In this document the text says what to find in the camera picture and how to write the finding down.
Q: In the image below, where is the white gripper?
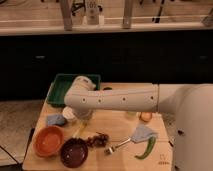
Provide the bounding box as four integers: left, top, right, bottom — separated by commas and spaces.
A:
72, 109, 93, 128

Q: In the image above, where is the green chili pepper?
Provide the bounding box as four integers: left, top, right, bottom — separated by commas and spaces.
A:
134, 137, 156, 160

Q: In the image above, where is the silver fork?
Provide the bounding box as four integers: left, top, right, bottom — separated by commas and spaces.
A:
104, 138, 131, 155

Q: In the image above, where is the blue grey cloth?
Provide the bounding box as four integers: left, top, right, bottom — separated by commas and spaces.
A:
131, 124, 158, 143

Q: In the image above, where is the blue sponge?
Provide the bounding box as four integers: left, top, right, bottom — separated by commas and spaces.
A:
46, 114, 66, 126

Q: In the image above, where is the left wooden post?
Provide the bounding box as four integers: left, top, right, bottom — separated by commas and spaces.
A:
59, 0, 72, 31

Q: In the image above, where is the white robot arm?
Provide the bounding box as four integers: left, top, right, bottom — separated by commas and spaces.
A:
64, 76, 213, 171

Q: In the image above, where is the dark purple bowl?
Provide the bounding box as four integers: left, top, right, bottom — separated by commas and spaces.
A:
60, 138, 88, 168

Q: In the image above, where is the light green cup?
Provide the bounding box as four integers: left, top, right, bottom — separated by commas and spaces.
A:
126, 111, 137, 117

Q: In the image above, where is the red orange bowl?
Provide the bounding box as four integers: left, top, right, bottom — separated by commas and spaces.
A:
33, 126, 64, 158

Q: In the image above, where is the wooden post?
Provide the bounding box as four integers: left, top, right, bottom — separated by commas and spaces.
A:
59, 0, 72, 31
122, 0, 133, 29

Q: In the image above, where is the yellow banana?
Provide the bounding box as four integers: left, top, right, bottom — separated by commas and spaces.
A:
73, 125, 86, 138

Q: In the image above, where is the right wooden post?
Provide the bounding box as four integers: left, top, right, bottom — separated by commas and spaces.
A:
122, 0, 133, 29

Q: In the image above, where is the bunch of red grapes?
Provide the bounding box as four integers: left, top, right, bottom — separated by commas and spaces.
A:
86, 133, 109, 147

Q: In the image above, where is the green plastic tray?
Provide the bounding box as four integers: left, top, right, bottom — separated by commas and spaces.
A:
46, 73, 102, 108

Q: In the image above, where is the dark metal cup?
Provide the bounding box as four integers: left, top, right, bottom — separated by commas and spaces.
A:
103, 87, 112, 91

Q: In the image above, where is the white round container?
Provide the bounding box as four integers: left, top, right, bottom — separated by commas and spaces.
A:
62, 107, 76, 123

